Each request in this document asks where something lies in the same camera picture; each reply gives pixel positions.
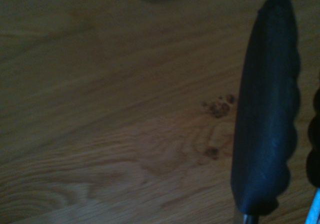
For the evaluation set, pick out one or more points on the steel tongs with black tips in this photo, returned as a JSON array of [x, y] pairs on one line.
[[265, 108]]

